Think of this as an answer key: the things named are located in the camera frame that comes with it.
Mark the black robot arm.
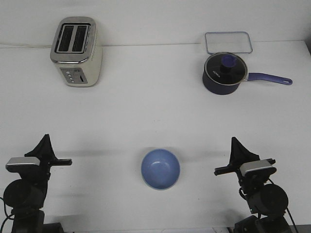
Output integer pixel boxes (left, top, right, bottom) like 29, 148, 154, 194
214, 137, 292, 233
0, 134, 72, 233

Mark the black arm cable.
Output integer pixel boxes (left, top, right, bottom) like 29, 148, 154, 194
0, 196, 15, 233
267, 178, 298, 233

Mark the blue bowl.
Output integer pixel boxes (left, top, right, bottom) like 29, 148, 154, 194
140, 149, 181, 190

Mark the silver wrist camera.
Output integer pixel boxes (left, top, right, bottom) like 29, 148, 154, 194
5, 157, 40, 173
239, 159, 276, 177

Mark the dark blue saucepan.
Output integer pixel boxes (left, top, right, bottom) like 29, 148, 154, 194
202, 54, 293, 96

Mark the cream and chrome toaster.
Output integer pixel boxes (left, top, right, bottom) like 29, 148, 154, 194
50, 17, 103, 87

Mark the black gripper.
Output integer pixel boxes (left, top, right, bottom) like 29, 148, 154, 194
20, 134, 72, 183
214, 137, 276, 194

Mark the glass pot lid blue knob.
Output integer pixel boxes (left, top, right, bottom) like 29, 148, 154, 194
205, 52, 248, 85

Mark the clear container blue rim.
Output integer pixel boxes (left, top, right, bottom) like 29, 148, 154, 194
205, 31, 253, 55

